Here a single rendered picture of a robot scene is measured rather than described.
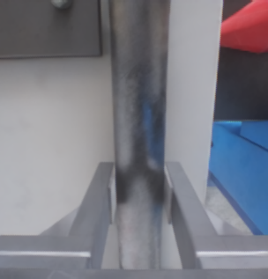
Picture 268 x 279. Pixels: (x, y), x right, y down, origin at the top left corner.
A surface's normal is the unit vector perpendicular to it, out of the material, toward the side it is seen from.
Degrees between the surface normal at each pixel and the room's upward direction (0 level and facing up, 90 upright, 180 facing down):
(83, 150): 0
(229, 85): 0
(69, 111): 0
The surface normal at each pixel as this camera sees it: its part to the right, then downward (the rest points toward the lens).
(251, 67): -0.01, 0.26
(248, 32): -0.63, 0.48
